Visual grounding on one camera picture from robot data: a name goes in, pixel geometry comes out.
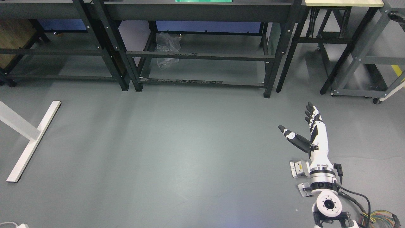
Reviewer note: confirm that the white table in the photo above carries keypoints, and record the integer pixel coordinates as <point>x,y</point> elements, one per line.
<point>29,131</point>

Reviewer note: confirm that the black stand wooden top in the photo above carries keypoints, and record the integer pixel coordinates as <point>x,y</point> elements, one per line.
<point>311,25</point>

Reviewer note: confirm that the green tray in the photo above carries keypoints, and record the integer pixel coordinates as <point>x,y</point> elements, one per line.
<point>205,1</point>

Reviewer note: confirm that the clear plastic bag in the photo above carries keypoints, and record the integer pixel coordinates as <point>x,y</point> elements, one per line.
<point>167,43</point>

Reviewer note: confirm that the grey metal cart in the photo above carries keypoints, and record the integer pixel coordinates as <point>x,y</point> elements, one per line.
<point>373,65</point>

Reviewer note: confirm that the silver metal bracket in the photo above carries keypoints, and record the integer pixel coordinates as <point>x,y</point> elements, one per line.
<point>300,169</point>

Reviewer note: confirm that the black left shelf rack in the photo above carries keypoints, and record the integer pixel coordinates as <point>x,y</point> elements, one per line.
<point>59,40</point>

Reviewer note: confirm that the black metal shelf rack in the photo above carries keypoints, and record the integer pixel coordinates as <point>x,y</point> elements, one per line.
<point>227,33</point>

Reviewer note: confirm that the small silver bracket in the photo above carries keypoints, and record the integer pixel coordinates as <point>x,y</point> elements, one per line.
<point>305,189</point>

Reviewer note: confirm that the white power strip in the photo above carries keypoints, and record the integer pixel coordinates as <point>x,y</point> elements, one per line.
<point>15,225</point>

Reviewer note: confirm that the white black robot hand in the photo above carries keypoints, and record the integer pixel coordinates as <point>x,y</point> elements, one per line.
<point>317,146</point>

